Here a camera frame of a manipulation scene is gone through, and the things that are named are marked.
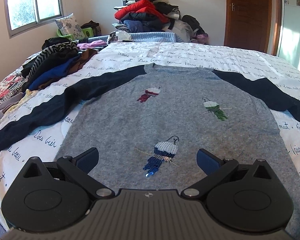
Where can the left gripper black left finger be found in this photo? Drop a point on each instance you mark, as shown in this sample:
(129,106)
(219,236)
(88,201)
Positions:
(76,171)

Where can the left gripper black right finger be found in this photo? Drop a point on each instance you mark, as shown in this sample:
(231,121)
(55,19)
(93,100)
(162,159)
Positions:
(216,171)

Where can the grey sweater with navy sleeves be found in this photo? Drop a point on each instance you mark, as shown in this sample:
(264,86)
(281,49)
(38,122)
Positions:
(148,123)

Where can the blue garment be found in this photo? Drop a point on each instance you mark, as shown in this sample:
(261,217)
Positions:
(53,75)

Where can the white bedspread with script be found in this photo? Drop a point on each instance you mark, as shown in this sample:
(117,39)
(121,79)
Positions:
(46,141)

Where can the brown garment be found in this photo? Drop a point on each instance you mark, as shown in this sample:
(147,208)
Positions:
(84,58)

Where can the floral red sheet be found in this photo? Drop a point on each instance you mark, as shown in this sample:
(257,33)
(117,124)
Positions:
(10,86)

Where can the black striped garment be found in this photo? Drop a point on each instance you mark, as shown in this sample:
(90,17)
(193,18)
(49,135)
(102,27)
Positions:
(49,58)

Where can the purple garment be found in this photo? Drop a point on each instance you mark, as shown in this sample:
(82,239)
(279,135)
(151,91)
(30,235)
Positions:
(92,44)

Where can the green plastic basket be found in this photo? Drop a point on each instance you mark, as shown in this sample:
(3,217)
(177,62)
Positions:
(88,32)

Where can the white crumpled cloth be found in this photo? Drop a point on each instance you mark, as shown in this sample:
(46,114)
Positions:
(119,36)

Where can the floral cushion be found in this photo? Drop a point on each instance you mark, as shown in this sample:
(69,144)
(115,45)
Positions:
(68,25)

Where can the brown wooden door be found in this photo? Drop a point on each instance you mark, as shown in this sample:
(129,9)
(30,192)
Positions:
(253,25)

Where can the light blue knit blanket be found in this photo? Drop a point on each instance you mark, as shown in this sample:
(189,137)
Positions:
(155,37)

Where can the dark navy jacket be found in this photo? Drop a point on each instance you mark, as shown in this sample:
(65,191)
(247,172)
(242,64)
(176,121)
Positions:
(141,22)

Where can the red jacket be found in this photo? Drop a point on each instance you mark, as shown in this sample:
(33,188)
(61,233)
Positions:
(142,6)

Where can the black backpack by wall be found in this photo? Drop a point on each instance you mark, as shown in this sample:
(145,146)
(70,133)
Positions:
(194,24)

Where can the window with grey frame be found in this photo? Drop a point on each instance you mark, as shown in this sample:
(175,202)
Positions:
(24,15)

